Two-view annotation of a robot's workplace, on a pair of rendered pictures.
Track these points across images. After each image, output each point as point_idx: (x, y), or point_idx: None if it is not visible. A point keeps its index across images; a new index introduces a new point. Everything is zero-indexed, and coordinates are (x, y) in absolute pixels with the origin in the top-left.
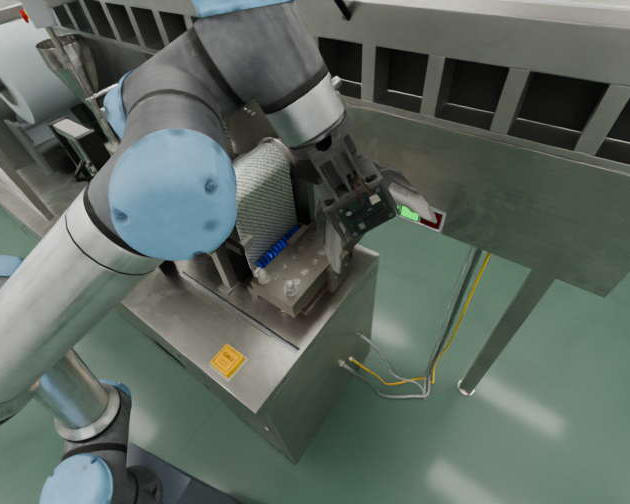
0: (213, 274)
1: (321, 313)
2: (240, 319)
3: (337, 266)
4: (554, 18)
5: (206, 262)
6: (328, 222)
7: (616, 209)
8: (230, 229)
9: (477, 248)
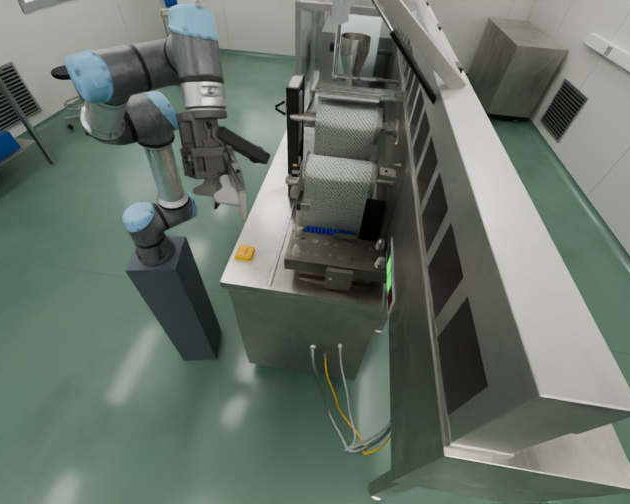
0: None
1: (304, 288)
2: (277, 246)
3: (193, 191)
4: (474, 184)
5: None
6: None
7: (421, 402)
8: (88, 96)
9: None
